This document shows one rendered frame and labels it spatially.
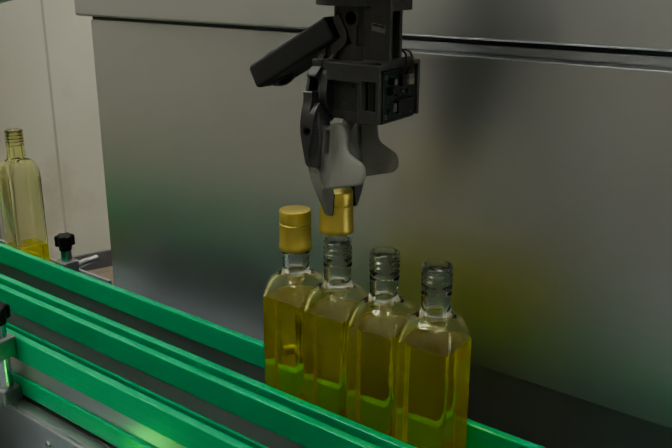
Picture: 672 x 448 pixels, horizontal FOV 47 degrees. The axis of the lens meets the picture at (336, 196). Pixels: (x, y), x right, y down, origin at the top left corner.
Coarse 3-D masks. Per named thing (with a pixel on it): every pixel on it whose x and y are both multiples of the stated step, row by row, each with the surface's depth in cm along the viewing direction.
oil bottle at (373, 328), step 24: (360, 312) 76; (384, 312) 75; (408, 312) 76; (360, 336) 76; (384, 336) 74; (360, 360) 77; (384, 360) 75; (360, 384) 78; (384, 384) 76; (360, 408) 78; (384, 408) 77; (384, 432) 77
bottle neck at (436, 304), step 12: (432, 264) 73; (444, 264) 73; (432, 276) 71; (444, 276) 71; (432, 288) 72; (444, 288) 72; (432, 300) 72; (444, 300) 72; (420, 312) 73; (432, 312) 72; (444, 312) 72
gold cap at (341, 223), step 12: (336, 192) 76; (348, 192) 77; (336, 204) 76; (348, 204) 77; (324, 216) 77; (336, 216) 77; (348, 216) 77; (324, 228) 77; (336, 228) 77; (348, 228) 78
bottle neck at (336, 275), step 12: (324, 240) 79; (336, 240) 80; (348, 240) 78; (324, 252) 79; (336, 252) 78; (348, 252) 79; (324, 264) 79; (336, 264) 78; (348, 264) 79; (324, 276) 80; (336, 276) 79; (348, 276) 79
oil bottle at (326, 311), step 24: (336, 288) 79; (360, 288) 80; (312, 312) 80; (336, 312) 78; (312, 336) 80; (336, 336) 78; (312, 360) 81; (336, 360) 79; (312, 384) 82; (336, 384) 80; (336, 408) 81
